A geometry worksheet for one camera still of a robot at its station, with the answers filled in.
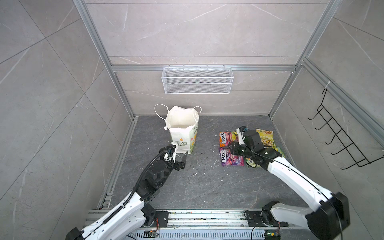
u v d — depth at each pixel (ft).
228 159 3.02
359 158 1.97
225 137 3.37
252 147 1.94
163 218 2.39
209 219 2.45
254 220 2.39
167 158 1.98
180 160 2.17
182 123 3.39
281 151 3.21
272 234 2.30
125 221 1.86
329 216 1.27
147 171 1.59
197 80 3.30
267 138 3.31
